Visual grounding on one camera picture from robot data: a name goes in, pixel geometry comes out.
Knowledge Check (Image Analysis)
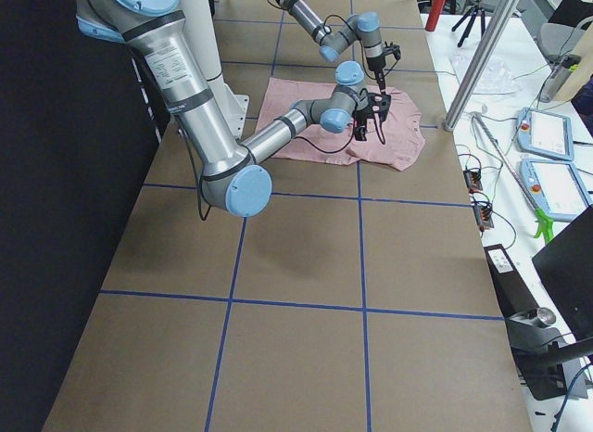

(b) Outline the aluminium frame post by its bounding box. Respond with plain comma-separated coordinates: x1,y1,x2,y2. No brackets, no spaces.
443,0,520,132

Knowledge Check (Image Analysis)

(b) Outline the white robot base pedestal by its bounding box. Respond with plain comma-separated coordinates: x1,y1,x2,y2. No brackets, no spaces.
180,0,249,138

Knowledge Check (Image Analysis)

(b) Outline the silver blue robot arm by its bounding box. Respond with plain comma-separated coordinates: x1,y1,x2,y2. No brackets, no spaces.
77,0,399,217
275,0,401,93

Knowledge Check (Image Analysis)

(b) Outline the metal cylinder clamp mount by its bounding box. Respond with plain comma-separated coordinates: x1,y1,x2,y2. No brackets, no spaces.
504,307,573,354

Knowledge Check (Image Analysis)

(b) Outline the black box with label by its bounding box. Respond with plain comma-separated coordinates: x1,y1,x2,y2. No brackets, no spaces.
484,244,538,318

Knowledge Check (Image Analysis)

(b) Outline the orange connector block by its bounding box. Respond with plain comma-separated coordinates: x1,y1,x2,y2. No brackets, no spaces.
473,201,494,232
463,169,483,194

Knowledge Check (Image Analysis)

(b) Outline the clear plastic bag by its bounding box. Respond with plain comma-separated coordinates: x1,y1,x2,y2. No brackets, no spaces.
449,54,521,95

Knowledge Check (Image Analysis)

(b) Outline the black monitor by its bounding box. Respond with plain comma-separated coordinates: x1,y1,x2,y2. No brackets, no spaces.
532,208,593,339

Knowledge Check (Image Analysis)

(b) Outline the pink Snoopy t-shirt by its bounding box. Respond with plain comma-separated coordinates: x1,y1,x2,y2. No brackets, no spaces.
256,78,425,171

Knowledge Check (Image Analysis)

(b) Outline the lower orange connector block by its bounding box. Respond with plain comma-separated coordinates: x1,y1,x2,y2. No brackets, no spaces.
473,201,494,232

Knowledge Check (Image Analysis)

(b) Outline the lower blue teach pendant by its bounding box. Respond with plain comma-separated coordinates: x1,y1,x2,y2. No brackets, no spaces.
520,159,592,222

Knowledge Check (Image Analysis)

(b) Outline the black camera tripod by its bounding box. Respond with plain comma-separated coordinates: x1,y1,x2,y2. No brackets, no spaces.
451,0,486,47

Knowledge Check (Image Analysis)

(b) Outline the blue teach pendant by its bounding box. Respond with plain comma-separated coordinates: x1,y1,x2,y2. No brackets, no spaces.
520,159,592,222
517,108,574,161

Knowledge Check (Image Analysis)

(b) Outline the upper blue teach pendant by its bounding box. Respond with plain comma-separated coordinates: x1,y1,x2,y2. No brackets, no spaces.
517,108,574,161

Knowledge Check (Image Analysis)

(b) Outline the green plastic clamp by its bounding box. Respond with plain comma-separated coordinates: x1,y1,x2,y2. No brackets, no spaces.
535,208,554,245

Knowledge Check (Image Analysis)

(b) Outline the threaded metal rod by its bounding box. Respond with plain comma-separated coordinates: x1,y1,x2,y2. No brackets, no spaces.
470,112,539,212

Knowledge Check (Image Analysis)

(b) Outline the upper orange connector block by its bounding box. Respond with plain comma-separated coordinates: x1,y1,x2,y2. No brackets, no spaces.
463,169,483,194

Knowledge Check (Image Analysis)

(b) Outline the red bottle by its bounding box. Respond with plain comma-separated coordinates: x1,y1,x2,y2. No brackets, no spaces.
424,0,447,32

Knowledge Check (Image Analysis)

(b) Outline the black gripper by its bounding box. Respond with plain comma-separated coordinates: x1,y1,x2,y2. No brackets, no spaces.
368,43,401,80
353,77,390,140

